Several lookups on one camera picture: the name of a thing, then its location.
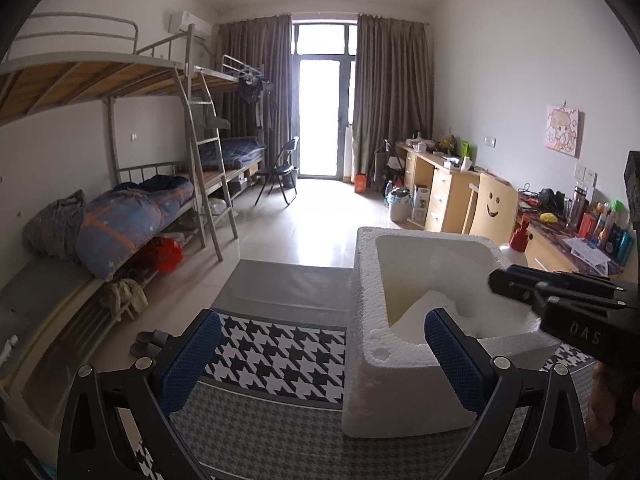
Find black desk device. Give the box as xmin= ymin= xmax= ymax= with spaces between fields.
xmin=539 ymin=188 xmax=566 ymax=211

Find black folding chair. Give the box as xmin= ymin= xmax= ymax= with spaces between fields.
xmin=254 ymin=136 xmax=301 ymax=207

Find light wooden desk drawers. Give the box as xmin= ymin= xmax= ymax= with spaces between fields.
xmin=395 ymin=142 xmax=482 ymax=234

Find grey fabric bag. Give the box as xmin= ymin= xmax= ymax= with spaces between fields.
xmin=22 ymin=190 xmax=89 ymax=264

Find white paper sheets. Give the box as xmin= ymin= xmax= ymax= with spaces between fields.
xmin=562 ymin=236 xmax=612 ymax=276

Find wooden chair smiley face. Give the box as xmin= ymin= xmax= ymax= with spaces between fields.
xmin=462 ymin=172 xmax=520 ymax=246

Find yellowish crumpled cloth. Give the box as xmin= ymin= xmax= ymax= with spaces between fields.
xmin=100 ymin=280 xmax=149 ymax=322

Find dark hanging clothes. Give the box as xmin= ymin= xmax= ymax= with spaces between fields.
xmin=237 ymin=77 xmax=264 ymax=104

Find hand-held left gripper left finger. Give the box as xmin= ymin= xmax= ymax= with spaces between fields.
xmin=56 ymin=307 xmax=223 ymax=480

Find white waste bin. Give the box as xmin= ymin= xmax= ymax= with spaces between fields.
xmin=389 ymin=187 xmax=414 ymax=224

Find red bag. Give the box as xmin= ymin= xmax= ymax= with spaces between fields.
xmin=145 ymin=237 xmax=184 ymax=274

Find person's right hand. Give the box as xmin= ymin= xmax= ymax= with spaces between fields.
xmin=586 ymin=361 xmax=640 ymax=454

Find blue patterned quilt bundle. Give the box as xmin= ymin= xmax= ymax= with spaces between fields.
xmin=75 ymin=179 xmax=196 ymax=281

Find grey-brown curtain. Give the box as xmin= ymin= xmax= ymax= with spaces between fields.
xmin=352 ymin=14 xmax=435 ymax=179
xmin=215 ymin=14 xmax=294 ymax=181

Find white air conditioner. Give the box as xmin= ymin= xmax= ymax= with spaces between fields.
xmin=169 ymin=10 xmax=211 ymax=41

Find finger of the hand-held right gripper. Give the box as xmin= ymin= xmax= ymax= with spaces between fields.
xmin=487 ymin=269 xmax=623 ymax=307
xmin=506 ymin=264 xmax=623 ymax=287

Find white foam box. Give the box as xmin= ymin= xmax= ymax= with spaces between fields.
xmin=341 ymin=226 xmax=566 ymax=442

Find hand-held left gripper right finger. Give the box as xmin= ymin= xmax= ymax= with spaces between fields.
xmin=423 ymin=307 xmax=592 ymax=480

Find grey metal bed ladder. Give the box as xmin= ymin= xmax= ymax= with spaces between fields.
xmin=172 ymin=67 xmax=240 ymax=262

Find row of toiletry bottles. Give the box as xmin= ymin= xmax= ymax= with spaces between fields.
xmin=562 ymin=185 xmax=636 ymax=267

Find glass balcony door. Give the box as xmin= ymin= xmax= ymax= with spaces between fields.
xmin=290 ymin=20 xmax=359 ymax=181

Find metal bunk bed blue bedding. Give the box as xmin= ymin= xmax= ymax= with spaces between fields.
xmin=192 ymin=54 xmax=273 ymax=196

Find metal bunk bed wooden slats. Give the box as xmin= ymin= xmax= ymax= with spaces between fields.
xmin=0 ymin=12 xmax=241 ymax=311

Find pink cartoon wall picture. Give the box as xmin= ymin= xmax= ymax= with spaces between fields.
xmin=544 ymin=104 xmax=584 ymax=159

